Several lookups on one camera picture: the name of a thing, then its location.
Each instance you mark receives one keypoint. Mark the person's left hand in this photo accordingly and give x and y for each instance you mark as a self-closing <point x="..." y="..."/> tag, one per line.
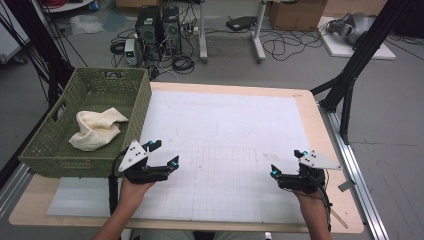
<point x="131" y="193"/>

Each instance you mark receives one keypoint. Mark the clear plastic bag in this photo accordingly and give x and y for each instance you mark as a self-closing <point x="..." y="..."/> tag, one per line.
<point x="86" y="25"/>

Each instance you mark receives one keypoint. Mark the person's right hand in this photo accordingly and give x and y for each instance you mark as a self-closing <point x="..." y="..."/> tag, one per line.
<point x="313" y="203"/>

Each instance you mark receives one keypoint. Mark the white cabinet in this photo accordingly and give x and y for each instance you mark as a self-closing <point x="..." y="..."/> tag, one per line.
<point x="8" y="40"/>

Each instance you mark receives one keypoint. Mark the grey headset device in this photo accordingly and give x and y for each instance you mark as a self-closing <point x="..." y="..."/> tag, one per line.
<point x="353" y="26"/>

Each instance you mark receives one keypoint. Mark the white desk leg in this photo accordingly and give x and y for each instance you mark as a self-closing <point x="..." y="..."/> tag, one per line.
<point x="258" y="36"/>
<point x="202" y="33"/>

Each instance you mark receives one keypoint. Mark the black metal stand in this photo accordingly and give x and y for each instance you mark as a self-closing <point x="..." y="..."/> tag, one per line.
<point x="360" y="56"/>

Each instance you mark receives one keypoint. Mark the black flat box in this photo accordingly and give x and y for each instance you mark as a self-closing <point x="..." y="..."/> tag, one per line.
<point x="241" y="22"/>

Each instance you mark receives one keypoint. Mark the white floor board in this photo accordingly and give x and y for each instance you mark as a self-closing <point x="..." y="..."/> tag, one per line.
<point x="340" y="50"/>

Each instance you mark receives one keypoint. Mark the aluminium rail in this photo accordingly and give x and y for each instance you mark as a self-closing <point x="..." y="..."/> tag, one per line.
<point x="356" y="173"/>
<point x="13" y="190"/>

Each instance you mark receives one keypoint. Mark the cream printed cloth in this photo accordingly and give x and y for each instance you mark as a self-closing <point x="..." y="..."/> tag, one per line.
<point x="95" y="130"/>

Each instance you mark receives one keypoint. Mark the green woven basket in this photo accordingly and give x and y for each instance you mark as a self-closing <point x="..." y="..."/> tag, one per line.
<point x="100" y="95"/>

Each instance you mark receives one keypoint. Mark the beige wooden strip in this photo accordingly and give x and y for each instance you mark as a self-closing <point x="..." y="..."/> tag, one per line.
<point x="339" y="218"/>

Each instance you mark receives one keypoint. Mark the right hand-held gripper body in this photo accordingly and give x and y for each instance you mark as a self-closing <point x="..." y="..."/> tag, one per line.
<point x="316" y="161"/>

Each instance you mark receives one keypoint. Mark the brown cardboard box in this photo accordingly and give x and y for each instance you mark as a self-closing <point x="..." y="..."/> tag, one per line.
<point x="296" y="15"/>

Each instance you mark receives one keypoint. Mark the white grid mat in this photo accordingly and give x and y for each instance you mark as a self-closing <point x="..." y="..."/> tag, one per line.
<point x="226" y="133"/>

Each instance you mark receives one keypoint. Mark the large black computer tower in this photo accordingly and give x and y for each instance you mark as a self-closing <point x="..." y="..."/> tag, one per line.
<point x="148" y="31"/>

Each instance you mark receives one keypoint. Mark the grey tape piece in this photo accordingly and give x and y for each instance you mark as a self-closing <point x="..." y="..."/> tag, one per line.
<point x="346" y="185"/>

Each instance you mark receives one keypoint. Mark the small white power supply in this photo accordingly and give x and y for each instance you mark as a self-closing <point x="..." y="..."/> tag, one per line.
<point x="130" y="51"/>

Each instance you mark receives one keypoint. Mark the slim black computer tower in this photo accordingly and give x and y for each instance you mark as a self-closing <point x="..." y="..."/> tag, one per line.
<point x="171" y="30"/>

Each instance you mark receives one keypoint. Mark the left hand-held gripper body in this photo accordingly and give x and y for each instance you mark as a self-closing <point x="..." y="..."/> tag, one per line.
<point x="135" y="156"/>

